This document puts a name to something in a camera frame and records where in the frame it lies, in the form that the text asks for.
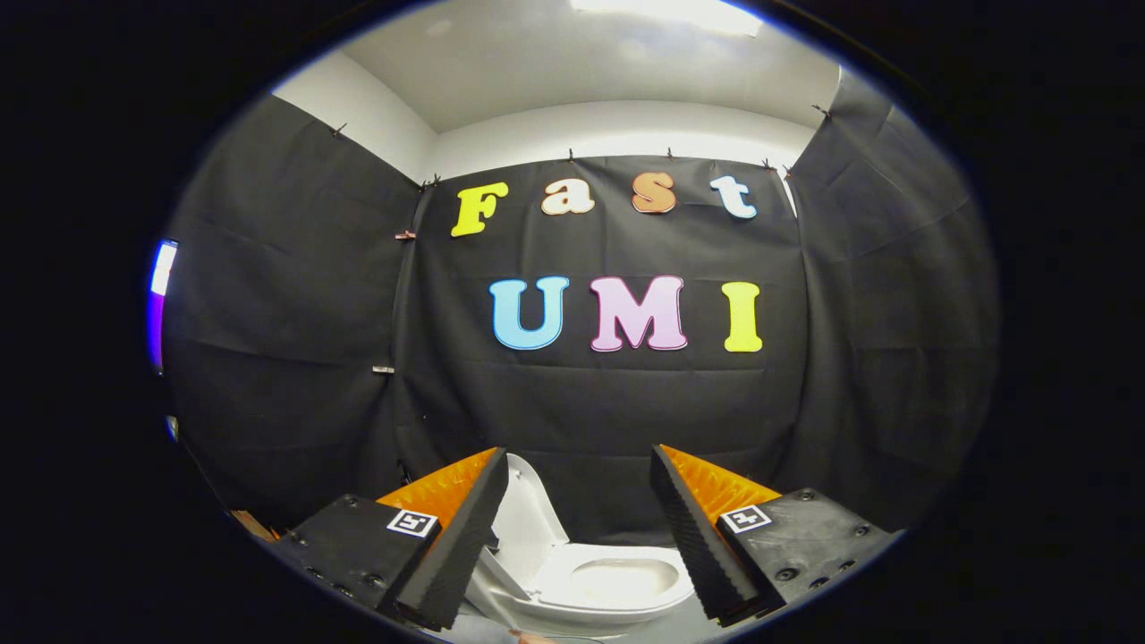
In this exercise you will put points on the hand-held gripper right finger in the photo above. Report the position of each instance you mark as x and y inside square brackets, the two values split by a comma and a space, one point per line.
[693, 546]

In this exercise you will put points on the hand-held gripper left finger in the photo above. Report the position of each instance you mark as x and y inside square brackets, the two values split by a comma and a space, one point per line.
[456, 546]

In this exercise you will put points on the white ceramic toilet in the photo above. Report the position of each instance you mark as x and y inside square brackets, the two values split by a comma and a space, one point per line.
[622, 581]

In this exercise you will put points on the white toilet seat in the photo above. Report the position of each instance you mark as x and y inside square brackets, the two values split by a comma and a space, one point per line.
[626, 609]

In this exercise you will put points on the black backdrop cloth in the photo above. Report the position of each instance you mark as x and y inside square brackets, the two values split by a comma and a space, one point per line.
[581, 411]

